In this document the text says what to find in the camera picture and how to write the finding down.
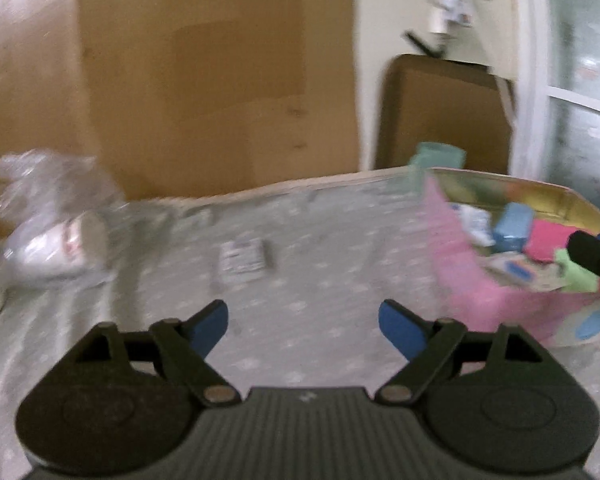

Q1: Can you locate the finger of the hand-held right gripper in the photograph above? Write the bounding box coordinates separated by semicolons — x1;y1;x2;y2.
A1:
565;230;600;291

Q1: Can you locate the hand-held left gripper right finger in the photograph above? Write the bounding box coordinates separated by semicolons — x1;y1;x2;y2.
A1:
375;299;543;403

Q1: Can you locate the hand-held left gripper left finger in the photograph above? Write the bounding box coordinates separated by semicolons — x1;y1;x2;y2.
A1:
75;300;241;406

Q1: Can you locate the small white packet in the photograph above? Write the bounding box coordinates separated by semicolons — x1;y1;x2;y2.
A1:
218;238;274;277

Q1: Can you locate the pink box with gold inside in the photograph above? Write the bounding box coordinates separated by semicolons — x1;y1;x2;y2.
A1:
421;166;600;350

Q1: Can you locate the green sponge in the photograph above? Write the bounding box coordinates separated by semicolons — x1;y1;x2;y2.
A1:
554;247;600;294

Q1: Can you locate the pink sponge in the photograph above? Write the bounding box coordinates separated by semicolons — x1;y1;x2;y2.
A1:
524;217;574;264

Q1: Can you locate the white packet with blue print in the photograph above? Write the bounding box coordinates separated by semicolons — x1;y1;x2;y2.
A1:
484;254;567;292

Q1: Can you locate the blue sponge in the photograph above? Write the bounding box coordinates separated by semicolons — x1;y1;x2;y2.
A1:
491;202;535;254

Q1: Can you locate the crumpled white wrapper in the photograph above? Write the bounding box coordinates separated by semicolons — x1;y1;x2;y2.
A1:
459;205;495;247

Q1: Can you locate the white framed glass door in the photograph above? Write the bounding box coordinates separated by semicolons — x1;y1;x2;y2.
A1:
512;0;600;213

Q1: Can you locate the clear plastic bag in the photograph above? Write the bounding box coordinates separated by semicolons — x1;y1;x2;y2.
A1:
0;149;127;290

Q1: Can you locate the large cardboard box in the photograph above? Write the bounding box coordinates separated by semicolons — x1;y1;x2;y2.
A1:
75;0;362;202

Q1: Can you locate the wall rack with hanging items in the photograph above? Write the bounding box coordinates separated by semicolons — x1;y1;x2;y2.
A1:
354;0;477;57

